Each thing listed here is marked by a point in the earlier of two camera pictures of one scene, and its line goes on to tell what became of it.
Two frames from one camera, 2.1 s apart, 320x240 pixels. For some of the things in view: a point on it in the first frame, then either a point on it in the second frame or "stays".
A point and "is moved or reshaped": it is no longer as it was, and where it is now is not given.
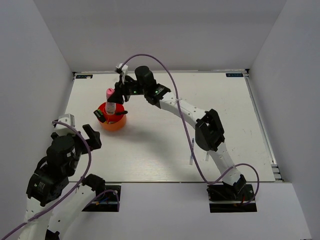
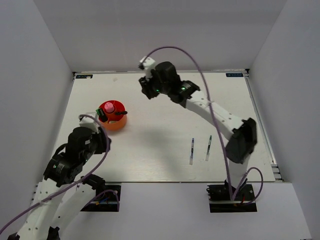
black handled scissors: [121, 113] stays
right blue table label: [234, 75] stays
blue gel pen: [191, 158] stays
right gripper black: [120, 90] to [146, 85]
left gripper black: [93, 141] to [103, 141]
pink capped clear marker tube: [110, 107] is moved or reshaped
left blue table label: [84, 76] stays
